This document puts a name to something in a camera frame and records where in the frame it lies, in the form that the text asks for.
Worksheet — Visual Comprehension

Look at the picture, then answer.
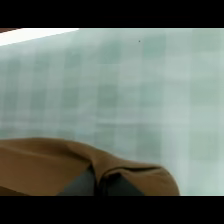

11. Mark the brown garment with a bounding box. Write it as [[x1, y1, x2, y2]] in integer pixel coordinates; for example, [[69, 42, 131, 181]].
[[0, 136, 181, 197]]

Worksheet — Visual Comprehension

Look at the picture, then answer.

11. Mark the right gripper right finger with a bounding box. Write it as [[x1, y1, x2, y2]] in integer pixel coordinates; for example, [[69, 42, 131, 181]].
[[99, 173, 146, 197]]

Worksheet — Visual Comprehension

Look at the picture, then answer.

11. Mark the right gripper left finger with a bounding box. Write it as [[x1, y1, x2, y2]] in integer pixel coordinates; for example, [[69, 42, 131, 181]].
[[59, 165, 98, 197]]

